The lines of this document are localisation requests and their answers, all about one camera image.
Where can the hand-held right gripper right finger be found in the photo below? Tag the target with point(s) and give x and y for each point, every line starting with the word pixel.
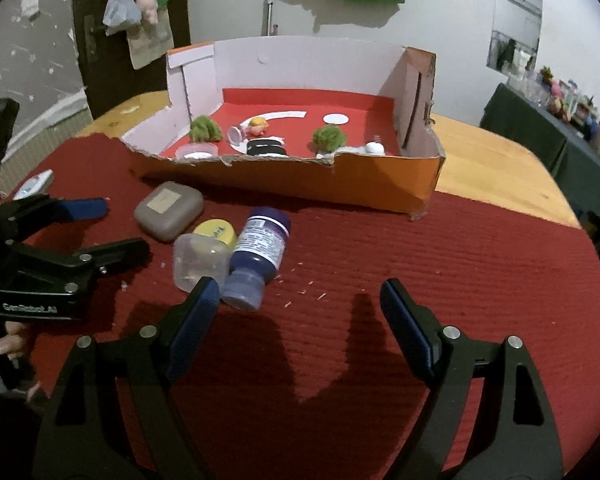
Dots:
pixel 407 325

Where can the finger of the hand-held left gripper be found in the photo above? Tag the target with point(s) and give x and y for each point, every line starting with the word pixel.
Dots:
pixel 125 252
pixel 87 208

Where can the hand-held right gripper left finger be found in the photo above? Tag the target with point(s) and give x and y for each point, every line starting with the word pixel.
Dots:
pixel 195 320

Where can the small clear plastic box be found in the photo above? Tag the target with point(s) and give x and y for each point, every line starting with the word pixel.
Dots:
pixel 197 265

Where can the grey square case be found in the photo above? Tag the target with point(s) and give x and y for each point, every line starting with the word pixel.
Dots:
pixel 167 212

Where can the blue bottle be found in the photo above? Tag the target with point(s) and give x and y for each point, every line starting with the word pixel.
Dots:
pixel 257 255

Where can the yellow round tin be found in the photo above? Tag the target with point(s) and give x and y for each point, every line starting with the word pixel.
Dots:
pixel 215 230

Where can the clear round plastic lid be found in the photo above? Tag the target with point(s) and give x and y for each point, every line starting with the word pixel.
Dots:
pixel 196 151

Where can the dark green fuzzy plush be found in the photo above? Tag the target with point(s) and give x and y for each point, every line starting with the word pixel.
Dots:
pixel 205 129

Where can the orange cardboard box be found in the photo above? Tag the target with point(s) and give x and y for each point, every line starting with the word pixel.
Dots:
pixel 305 182

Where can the blonde doll figurine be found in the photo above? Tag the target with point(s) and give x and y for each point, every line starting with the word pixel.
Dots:
pixel 256 127

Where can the light green fuzzy plush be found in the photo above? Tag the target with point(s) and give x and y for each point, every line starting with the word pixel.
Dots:
pixel 329 139

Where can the person's left hand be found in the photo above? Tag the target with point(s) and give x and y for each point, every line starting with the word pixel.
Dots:
pixel 12 340

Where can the red knitted mat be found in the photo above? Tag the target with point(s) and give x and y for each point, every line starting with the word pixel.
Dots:
pixel 330 260

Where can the dark brown door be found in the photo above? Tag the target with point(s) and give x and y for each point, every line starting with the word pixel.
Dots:
pixel 95 85

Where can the clear plastic bag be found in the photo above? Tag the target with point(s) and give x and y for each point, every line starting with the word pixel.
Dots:
pixel 120 12

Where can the pink plush toy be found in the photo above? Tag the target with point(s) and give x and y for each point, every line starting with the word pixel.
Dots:
pixel 149 7

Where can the red paper liner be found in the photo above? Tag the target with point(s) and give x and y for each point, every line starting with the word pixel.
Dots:
pixel 365 110

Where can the dark green covered table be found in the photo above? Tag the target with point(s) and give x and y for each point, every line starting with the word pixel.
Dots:
pixel 530 130

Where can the metal pole orange grip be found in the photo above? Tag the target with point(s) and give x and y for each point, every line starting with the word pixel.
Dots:
pixel 268 12

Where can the small pink plush figure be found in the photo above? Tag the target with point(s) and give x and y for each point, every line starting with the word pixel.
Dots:
pixel 558 96

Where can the wall mirror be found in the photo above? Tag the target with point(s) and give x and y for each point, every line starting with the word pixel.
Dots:
pixel 515 20

